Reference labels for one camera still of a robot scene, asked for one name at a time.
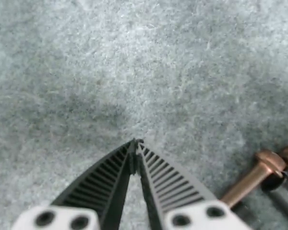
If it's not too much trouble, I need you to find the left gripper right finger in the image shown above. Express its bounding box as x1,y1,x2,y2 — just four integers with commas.
135,138,252,230

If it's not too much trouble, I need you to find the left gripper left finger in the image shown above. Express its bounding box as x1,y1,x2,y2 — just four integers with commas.
11,138,138,230

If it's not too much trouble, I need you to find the grey metal sleeve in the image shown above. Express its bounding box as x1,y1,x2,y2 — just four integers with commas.
261,170,288,222

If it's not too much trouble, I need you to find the copper bolt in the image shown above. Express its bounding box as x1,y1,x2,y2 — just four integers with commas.
220,149,286,208

